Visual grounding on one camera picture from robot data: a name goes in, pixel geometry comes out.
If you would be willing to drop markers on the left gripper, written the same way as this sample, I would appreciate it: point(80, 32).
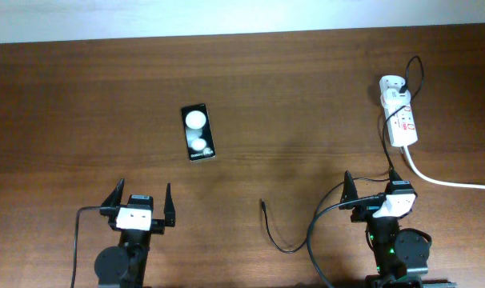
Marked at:
point(158, 224)

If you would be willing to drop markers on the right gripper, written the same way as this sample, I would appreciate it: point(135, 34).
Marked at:
point(366, 210)

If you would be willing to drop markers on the black smartphone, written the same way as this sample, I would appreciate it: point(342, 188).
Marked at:
point(198, 134)

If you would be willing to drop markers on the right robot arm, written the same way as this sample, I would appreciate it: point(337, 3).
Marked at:
point(400, 254)

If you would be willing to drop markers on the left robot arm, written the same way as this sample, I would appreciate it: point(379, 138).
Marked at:
point(124, 264)

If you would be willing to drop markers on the white USB charger plug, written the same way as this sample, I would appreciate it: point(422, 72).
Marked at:
point(393, 97)

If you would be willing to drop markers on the white power strip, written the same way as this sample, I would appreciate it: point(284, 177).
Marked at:
point(401, 124)

